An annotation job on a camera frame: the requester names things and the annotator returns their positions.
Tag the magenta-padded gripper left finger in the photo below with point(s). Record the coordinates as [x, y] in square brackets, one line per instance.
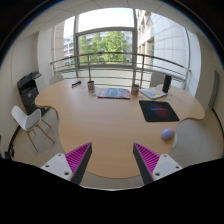
[77, 156]

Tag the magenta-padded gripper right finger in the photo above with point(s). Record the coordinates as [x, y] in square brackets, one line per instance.
[148, 158]

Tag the pink and lilac computer mouse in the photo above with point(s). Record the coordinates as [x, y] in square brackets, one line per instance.
[167, 134]

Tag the black mouse pad with swirl print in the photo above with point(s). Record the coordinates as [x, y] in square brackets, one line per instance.
[158, 111]

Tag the white chair with wooden legs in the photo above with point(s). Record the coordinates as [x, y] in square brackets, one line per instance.
[28, 121]

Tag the light blue magazine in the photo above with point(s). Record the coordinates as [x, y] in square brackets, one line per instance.
[152, 93]

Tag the white red mug with plant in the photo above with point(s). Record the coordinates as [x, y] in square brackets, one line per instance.
[135, 89]

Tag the dark pen cup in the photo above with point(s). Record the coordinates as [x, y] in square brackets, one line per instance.
[90, 85]

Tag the red magazine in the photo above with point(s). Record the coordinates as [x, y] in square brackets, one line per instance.
[114, 93]

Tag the black drink bottle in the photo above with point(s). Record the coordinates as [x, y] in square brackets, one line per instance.
[166, 83]

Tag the grey metal railing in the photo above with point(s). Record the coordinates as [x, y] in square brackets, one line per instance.
[110, 54]

